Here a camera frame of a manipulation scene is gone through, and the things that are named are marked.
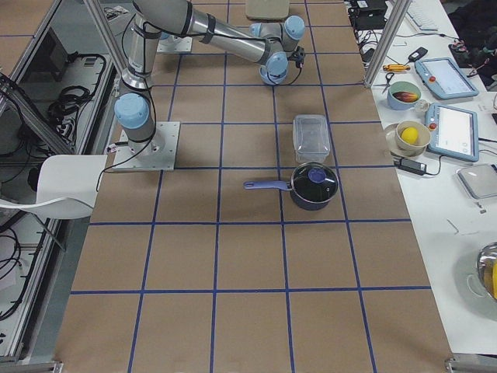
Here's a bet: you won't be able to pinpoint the white keyboard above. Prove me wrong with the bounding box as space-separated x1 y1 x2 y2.
405 1 439 32

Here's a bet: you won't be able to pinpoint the black scissors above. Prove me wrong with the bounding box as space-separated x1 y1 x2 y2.
383 71 395 92

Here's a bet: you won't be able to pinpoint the kitchen scale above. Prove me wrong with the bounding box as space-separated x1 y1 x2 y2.
456 164 497 199

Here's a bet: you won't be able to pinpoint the blue bowl with fruit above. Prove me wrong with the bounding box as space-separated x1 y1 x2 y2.
387 81 421 110

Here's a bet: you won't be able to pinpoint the beige bowl with lemon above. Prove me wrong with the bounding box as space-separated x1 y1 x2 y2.
394 120 431 151

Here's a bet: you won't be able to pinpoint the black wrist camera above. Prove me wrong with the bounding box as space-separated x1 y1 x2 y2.
289 46 306 69

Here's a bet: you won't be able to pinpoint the cream metal toaster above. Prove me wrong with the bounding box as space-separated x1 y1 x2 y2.
245 0 290 20

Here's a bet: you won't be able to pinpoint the clear plastic food container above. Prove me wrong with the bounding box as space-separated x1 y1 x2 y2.
292 114 331 163

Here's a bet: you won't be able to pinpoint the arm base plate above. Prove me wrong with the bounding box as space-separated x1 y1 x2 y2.
157 33 193 54
113 121 180 172

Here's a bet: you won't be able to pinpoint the blue teach pendant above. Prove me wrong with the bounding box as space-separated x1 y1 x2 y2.
425 103 479 162
414 58 479 99

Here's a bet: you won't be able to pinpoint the blue teach pendant far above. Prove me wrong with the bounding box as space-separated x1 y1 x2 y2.
414 58 479 99

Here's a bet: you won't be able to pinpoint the black car key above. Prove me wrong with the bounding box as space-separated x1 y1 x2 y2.
408 47 428 63

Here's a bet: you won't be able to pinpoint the aluminium frame post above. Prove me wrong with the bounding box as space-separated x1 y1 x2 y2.
363 0 412 88

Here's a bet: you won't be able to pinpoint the white chair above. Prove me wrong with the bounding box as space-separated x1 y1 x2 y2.
1 155 107 220

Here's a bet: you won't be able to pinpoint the beige plate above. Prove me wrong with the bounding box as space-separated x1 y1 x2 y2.
384 124 426 158

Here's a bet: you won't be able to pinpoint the blue teach pendant near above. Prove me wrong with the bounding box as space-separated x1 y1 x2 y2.
425 103 479 162

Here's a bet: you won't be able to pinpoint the yellow lemon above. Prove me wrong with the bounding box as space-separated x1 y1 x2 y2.
400 127 419 145

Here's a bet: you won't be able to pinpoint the orange handled screwdriver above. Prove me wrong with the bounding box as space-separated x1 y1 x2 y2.
382 64 411 73

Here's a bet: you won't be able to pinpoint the steel bowl with fruit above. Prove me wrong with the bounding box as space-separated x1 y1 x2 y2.
466 242 496 301

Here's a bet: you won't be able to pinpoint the black power adapter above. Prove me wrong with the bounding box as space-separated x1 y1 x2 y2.
394 158 426 176

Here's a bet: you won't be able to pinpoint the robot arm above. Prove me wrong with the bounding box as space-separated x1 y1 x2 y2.
114 1 305 157

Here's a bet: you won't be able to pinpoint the blue saucepan with lid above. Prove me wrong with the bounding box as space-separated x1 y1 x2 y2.
243 162 339 211

